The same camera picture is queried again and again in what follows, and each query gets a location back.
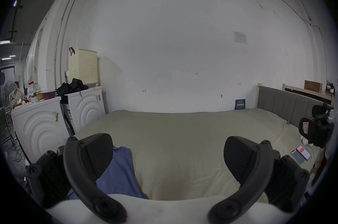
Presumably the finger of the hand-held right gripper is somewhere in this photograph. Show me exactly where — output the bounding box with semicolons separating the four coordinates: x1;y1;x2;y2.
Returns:
299;116;334;148
312;103;334;119

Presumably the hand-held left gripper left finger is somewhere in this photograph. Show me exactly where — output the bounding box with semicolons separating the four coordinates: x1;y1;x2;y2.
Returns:
26;133;128;221

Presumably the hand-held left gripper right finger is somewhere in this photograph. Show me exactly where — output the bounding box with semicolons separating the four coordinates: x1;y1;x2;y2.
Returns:
207;136;311;222

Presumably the brown carton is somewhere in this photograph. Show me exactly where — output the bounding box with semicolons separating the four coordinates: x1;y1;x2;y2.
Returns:
304;80;323;94

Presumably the phone with lit screen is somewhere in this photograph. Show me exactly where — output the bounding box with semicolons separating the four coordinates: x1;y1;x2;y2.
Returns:
296;145;312;161

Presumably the phone with blue case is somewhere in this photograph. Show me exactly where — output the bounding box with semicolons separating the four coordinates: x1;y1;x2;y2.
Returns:
290;150;306;164

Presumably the grey padded headboard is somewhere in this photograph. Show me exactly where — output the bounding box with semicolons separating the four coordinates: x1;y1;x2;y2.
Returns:
255;83;334;127

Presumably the blue shirt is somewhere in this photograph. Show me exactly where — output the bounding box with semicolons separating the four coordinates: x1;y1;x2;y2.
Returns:
67;146;148;200

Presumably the white washing machine with bottles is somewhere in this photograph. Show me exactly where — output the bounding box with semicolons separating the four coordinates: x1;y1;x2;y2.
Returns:
9;81;70;164

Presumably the white washing machine with basket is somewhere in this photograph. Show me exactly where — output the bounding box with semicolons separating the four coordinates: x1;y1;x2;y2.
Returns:
57;47;107;136

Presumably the bed with beige sheet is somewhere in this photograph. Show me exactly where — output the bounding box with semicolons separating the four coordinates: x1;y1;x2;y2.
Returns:
57;108;328;201

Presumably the white standing fan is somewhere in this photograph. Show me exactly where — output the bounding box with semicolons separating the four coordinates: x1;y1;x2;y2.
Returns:
3;81;17;113

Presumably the white paper notice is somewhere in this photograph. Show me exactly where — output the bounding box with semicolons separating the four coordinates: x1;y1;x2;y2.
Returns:
233;31;248;44

